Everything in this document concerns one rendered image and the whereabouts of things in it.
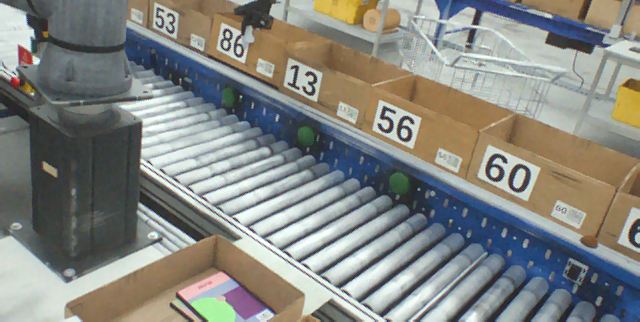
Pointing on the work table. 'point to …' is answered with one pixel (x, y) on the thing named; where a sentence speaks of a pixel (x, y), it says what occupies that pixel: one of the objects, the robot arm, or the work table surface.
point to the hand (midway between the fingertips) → (244, 45)
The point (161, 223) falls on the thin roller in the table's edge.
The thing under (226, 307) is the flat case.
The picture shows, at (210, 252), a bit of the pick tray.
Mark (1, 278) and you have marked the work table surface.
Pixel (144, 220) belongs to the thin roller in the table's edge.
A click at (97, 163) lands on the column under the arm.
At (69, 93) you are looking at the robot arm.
